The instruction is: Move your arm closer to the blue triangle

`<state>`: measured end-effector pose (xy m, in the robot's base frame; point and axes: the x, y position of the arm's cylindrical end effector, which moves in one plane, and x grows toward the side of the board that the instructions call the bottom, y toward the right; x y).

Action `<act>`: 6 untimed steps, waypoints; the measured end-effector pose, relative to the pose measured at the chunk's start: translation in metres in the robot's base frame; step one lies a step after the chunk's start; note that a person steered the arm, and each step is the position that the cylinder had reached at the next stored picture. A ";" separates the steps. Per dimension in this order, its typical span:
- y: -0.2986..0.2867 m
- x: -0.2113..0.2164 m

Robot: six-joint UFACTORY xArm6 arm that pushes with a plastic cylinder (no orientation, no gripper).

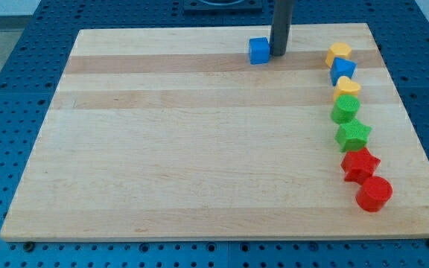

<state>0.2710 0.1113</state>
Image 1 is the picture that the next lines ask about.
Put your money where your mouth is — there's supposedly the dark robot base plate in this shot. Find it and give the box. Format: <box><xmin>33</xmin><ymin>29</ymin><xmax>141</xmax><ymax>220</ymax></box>
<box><xmin>181</xmin><ymin>0</ymin><xmax>263</xmax><ymax>14</ymax></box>

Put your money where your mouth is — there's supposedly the blue triangle block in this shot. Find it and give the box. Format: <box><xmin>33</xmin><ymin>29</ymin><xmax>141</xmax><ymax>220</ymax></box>
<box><xmin>330</xmin><ymin>57</ymin><xmax>357</xmax><ymax>86</ymax></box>

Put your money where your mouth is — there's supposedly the red star block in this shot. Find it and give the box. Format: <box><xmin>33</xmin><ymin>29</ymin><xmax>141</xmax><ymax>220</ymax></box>
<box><xmin>340</xmin><ymin>147</ymin><xmax>381</xmax><ymax>185</ymax></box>

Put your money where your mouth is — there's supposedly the green star block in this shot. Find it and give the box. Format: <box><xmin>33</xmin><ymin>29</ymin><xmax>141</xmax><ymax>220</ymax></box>
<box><xmin>335</xmin><ymin>118</ymin><xmax>372</xmax><ymax>153</ymax></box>

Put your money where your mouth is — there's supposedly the yellow hexagon block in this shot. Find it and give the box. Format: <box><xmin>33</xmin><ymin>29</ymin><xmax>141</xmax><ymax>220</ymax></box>
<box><xmin>325</xmin><ymin>42</ymin><xmax>352</xmax><ymax>68</ymax></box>

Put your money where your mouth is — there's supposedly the green cylinder block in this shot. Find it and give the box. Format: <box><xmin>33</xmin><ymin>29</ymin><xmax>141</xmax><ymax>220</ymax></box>
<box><xmin>331</xmin><ymin>95</ymin><xmax>360</xmax><ymax>124</ymax></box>

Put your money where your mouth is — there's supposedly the yellow heart block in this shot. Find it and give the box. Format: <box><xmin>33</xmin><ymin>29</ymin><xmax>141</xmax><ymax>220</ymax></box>
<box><xmin>332</xmin><ymin>76</ymin><xmax>361</xmax><ymax>101</ymax></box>

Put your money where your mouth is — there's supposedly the light wooden board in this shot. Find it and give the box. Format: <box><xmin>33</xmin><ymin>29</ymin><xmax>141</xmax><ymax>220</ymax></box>
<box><xmin>0</xmin><ymin>23</ymin><xmax>429</xmax><ymax>242</ymax></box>

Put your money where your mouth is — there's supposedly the red cylinder block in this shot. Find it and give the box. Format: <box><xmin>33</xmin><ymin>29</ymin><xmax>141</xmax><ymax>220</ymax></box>
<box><xmin>355</xmin><ymin>176</ymin><xmax>393</xmax><ymax>212</ymax></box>

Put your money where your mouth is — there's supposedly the blue cube block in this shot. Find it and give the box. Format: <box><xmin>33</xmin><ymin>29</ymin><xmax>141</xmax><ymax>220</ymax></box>
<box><xmin>249</xmin><ymin>36</ymin><xmax>270</xmax><ymax>65</ymax></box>

